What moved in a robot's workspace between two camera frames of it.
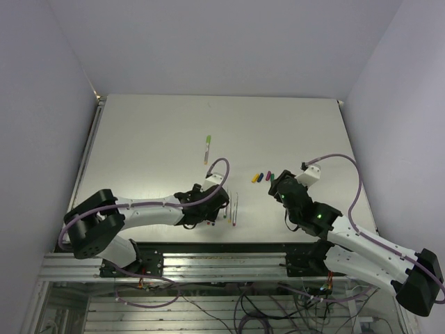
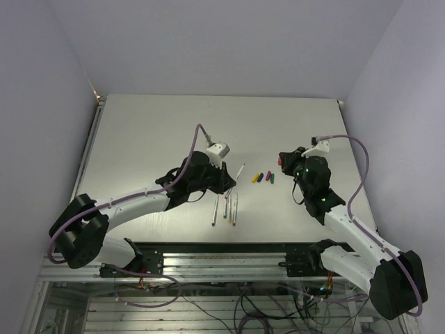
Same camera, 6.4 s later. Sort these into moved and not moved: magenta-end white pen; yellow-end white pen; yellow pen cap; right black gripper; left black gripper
Moved: right black gripper; left black gripper
Not moved: yellow-end white pen; yellow pen cap; magenta-end white pen
